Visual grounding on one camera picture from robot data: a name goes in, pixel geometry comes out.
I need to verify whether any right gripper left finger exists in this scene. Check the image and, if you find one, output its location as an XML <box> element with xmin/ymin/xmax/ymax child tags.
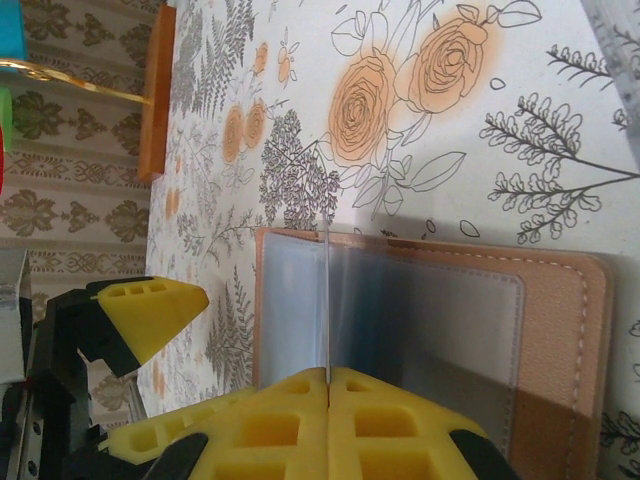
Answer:
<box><xmin>147</xmin><ymin>368</ymin><xmax>329</xmax><ymax>480</ymax></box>

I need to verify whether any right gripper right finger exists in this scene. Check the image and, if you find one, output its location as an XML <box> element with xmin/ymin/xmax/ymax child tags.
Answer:
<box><xmin>327</xmin><ymin>368</ymin><xmax>514</xmax><ymax>480</ymax></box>

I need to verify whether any blue credit card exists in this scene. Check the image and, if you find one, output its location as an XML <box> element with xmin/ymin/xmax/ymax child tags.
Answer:
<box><xmin>332</xmin><ymin>259</ymin><xmax>421</xmax><ymax>374</ymax></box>

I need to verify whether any brown leather card holder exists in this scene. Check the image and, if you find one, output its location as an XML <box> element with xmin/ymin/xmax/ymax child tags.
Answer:
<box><xmin>252</xmin><ymin>225</ymin><xmax>614</xmax><ymax>480</ymax></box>

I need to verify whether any floral patterned table cover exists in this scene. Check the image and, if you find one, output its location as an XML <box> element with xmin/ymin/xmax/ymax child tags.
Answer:
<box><xmin>134</xmin><ymin>0</ymin><xmax>640</xmax><ymax>480</ymax></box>

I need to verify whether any green plastic goblet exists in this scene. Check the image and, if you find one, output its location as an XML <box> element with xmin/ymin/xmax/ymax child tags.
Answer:
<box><xmin>0</xmin><ymin>85</ymin><xmax>14</xmax><ymax>151</ymax></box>

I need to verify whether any blue plastic goblet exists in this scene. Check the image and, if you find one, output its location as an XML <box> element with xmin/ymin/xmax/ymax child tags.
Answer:
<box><xmin>0</xmin><ymin>0</ymin><xmax>29</xmax><ymax>57</ymax></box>

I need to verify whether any gold wire rack wooden base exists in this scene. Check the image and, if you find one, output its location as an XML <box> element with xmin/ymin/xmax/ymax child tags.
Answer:
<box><xmin>0</xmin><ymin>4</ymin><xmax>177</xmax><ymax>184</ymax></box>

